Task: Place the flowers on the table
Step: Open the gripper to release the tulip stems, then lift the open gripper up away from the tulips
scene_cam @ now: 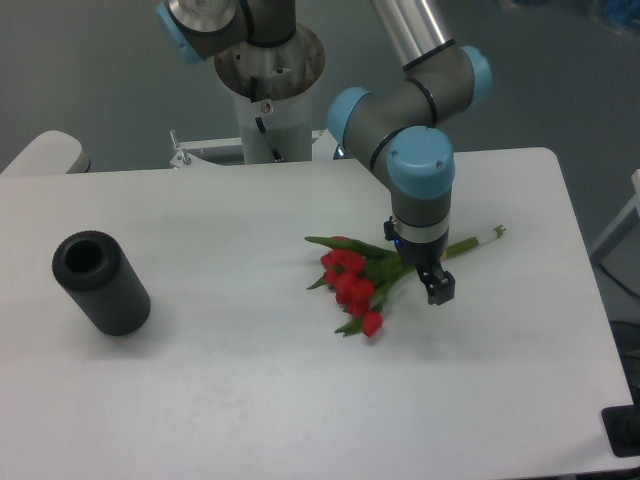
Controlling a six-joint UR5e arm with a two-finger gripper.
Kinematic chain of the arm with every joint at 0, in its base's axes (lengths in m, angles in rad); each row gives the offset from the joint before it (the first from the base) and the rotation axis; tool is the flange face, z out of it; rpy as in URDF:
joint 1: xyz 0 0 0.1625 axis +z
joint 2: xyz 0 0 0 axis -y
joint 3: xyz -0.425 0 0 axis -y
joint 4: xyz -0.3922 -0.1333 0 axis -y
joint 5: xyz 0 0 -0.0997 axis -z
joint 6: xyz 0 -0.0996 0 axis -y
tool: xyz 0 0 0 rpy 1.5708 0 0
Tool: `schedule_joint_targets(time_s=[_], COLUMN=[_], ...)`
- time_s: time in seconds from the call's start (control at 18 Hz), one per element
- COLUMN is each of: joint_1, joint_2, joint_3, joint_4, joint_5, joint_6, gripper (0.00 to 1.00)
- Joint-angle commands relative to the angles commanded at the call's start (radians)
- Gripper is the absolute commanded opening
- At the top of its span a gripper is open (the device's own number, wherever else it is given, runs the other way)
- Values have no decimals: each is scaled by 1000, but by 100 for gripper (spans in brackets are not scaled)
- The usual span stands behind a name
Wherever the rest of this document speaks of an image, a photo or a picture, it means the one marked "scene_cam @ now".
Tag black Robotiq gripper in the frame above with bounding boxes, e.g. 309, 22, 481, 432
393, 234, 455, 305

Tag red tulip bouquet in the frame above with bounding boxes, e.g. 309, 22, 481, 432
303, 224, 509, 340

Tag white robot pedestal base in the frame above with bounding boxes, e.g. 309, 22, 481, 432
157, 4, 326, 164

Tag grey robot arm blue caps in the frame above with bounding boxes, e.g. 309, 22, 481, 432
156, 1, 492, 305

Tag white furniture at right edge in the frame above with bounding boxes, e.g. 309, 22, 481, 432
588, 170, 639, 265

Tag black cylindrical vase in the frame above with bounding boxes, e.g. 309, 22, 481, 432
51, 230, 151, 336

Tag black device at table edge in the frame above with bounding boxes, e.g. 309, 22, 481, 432
601, 405, 639, 458

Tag white chair backrest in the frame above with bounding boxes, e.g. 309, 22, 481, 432
1, 130, 91, 178

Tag black cable on pedestal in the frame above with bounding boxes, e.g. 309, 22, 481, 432
248, 74, 285, 163

